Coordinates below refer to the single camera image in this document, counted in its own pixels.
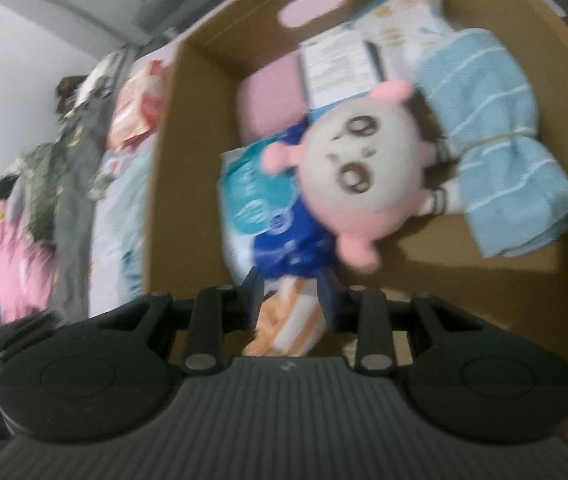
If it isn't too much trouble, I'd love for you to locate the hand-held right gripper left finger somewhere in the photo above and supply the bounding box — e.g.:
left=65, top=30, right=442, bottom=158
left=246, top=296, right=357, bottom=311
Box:
left=96, top=266, right=266, bottom=373

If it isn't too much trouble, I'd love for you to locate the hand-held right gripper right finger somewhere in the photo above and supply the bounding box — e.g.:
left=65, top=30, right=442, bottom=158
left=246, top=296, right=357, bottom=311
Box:
left=316, top=267, right=472, bottom=375

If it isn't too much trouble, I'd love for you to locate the blue tissue pack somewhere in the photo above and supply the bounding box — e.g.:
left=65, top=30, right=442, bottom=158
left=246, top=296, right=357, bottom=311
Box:
left=220, top=120, right=339, bottom=282

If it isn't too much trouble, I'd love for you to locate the pink plush doll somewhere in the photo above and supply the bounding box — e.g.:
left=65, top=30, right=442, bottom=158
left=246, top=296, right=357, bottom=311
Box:
left=261, top=80, right=466, bottom=274

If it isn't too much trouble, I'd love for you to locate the brown cardboard box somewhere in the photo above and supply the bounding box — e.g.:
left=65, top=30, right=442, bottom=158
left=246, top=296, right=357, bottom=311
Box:
left=146, top=0, right=568, bottom=431

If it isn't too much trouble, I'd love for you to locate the pink cloth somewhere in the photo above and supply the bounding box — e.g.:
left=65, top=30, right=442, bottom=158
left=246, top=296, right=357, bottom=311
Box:
left=235, top=54, right=311, bottom=147

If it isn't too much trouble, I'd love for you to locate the light blue striped towel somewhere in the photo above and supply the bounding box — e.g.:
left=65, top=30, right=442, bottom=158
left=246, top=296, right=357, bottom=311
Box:
left=415, top=29, right=568, bottom=257

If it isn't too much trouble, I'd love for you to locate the white blue-edged carton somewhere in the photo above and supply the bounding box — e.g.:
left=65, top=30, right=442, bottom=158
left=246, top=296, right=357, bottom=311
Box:
left=298, top=27, right=386, bottom=112

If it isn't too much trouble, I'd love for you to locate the white patterned wipes pack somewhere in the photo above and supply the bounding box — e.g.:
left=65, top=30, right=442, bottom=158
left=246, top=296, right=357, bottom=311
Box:
left=353, top=0, right=453, bottom=62

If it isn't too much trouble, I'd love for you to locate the pink cartoon blanket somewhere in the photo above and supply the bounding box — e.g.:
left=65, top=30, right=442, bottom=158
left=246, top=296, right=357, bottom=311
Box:
left=0, top=199, right=58, bottom=327

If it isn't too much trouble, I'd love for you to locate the white printed plastic bag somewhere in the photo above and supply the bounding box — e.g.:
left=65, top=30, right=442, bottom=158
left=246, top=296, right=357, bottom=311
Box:
left=89, top=145, right=159, bottom=313

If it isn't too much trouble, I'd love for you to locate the green patterned pillow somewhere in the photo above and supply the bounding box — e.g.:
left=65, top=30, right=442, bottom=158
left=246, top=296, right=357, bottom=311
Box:
left=18, top=141, right=74, bottom=242

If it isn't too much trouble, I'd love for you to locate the dark grey quilt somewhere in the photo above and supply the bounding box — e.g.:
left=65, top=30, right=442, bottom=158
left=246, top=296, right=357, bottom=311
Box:
left=55, top=49, right=132, bottom=322

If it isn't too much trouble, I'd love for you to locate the green white knit cloth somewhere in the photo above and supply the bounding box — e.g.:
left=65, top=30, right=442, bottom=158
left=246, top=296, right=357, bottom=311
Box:
left=90, top=169, right=116, bottom=200

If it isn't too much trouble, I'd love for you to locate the orange wet wipes pack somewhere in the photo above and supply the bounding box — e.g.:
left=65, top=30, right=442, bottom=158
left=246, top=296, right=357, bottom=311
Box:
left=105, top=59, right=173, bottom=152

